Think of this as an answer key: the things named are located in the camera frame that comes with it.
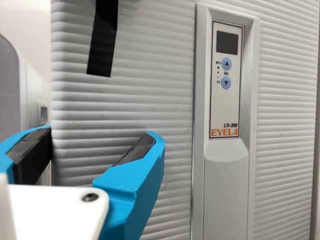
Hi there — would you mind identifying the incubator door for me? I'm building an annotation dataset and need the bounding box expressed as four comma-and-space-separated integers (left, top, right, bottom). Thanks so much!
50, 0, 320, 240

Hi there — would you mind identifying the white box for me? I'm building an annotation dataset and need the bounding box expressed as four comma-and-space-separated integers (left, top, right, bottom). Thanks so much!
0, 32, 53, 133

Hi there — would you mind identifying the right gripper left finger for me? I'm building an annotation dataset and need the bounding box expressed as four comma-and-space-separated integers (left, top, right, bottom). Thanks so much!
0, 124, 53, 186

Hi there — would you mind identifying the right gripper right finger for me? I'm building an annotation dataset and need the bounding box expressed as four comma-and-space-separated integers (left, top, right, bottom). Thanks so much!
92, 130, 166, 240

